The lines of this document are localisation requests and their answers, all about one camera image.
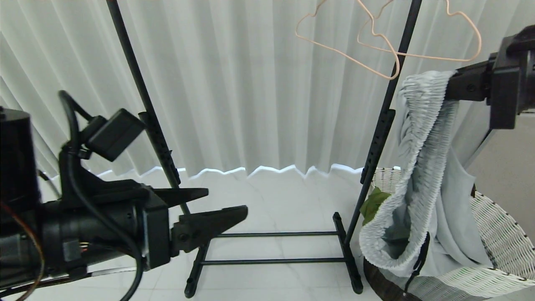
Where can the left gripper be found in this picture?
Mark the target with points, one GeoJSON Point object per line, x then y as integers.
{"type": "Point", "coordinates": [104, 225]}

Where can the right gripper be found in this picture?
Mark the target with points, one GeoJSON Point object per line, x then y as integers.
{"type": "Point", "coordinates": [505, 92]}

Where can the pink clothes hanger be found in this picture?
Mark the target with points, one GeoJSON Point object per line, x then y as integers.
{"type": "Point", "coordinates": [342, 56]}
{"type": "Point", "coordinates": [439, 57]}

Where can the pale grey shorts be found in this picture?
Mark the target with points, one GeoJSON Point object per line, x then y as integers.
{"type": "Point", "coordinates": [422, 167]}

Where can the black clothes rack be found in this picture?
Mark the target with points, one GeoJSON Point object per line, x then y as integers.
{"type": "Point", "coordinates": [144, 100]}

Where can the white laundry basket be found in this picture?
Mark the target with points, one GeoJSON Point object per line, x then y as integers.
{"type": "Point", "coordinates": [501, 234]}

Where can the green garment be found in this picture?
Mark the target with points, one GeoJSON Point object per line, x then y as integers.
{"type": "Point", "coordinates": [374, 205]}

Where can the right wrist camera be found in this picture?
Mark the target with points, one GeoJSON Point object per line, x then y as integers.
{"type": "Point", "coordinates": [522, 39]}

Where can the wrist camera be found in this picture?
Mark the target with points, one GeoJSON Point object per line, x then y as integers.
{"type": "Point", "coordinates": [522, 39]}
{"type": "Point", "coordinates": [115, 133]}

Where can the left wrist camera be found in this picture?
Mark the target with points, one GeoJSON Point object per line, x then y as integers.
{"type": "Point", "coordinates": [115, 133]}

